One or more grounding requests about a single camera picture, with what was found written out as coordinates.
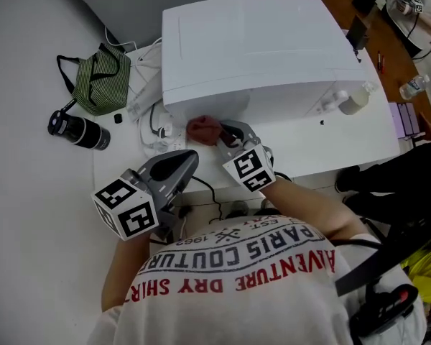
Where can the clear plastic water bottle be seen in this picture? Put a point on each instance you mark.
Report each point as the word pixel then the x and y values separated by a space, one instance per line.
pixel 413 86

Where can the red pen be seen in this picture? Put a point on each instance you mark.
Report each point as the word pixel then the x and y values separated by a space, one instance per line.
pixel 381 61

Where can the small black cap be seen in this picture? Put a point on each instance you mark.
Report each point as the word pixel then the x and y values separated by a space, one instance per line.
pixel 118 118

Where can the person's right forearm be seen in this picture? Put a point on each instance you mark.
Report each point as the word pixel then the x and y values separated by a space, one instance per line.
pixel 309 207

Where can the white microwave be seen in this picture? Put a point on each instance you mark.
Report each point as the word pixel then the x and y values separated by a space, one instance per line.
pixel 258 49

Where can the beige liquid bottle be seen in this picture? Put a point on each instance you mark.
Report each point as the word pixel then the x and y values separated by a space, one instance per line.
pixel 355 101

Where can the red-brown cloth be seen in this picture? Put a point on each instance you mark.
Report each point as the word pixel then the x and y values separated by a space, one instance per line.
pixel 203 129

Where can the green striped bag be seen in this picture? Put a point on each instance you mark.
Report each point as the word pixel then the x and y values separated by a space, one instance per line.
pixel 102 81

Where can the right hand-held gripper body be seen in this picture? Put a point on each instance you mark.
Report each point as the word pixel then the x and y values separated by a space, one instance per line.
pixel 249 169

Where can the white printed t-shirt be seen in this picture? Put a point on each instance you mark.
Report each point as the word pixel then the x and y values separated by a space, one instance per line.
pixel 244 293

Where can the purple box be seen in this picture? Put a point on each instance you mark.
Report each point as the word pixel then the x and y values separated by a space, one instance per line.
pixel 404 119

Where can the white paper booklet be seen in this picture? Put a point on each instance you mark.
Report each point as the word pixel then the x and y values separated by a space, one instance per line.
pixel 142 101

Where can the black insulated bottle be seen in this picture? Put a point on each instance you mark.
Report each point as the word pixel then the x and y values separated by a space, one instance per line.
pixel 82 131

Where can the yellow bag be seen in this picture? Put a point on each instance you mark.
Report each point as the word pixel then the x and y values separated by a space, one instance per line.
pixel 429 275

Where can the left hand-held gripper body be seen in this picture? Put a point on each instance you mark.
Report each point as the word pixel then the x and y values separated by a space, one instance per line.
pixel 129 207

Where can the brown wooden table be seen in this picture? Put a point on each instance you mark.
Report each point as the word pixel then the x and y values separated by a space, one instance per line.
pixel 388 41

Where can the white power strip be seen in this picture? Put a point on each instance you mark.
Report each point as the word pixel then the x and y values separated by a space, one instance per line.
pixel 170 135

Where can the person's grey shoe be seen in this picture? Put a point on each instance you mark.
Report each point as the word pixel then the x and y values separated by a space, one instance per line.
pixel 267 204
pixel 238 208

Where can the person's left forearm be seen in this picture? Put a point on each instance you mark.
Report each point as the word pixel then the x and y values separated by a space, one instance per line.
pixel 124 271

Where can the black stand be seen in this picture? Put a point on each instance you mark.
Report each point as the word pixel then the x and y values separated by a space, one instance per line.
pixel 357 31

